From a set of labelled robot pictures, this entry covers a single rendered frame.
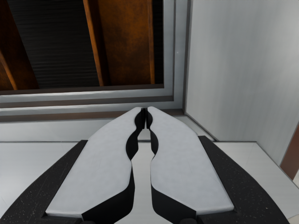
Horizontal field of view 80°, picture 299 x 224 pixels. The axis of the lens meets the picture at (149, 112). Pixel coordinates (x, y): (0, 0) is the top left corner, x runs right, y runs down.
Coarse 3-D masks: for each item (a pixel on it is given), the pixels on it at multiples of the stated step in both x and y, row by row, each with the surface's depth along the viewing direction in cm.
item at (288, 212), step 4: (296, 192) 18; (296, 196) 18; (292, 200) 19; (296, 200) 19; (288, 204) 19; (292, 204) 19; (296, 204) 19; (288, 208) 19; (292, 208) 19; (296, 208) 19; (284, 212) 20; (288, 212) 20; (292, 212) 20; (296, 212) 20; (288, 216) 20; (292, 216) 20
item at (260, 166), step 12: (252, 156) 16; (264, 156) 16; (252, 168) 16; (264, 168) 16; (276, 168) 16; (264, 180) 17; (276, 180) 17; (288, 180) 17; (276, 192) 18; (288, 192) 18
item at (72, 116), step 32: (0, 96) 16; (32, 96) 16; (64, 96) 16; (96, 96) 16; (128, 96) 16; (160, 96) 15; (0, 128) 15; (32, 128) 15; (64, 128) 14; (96, 128) 14; (192, 128) 14
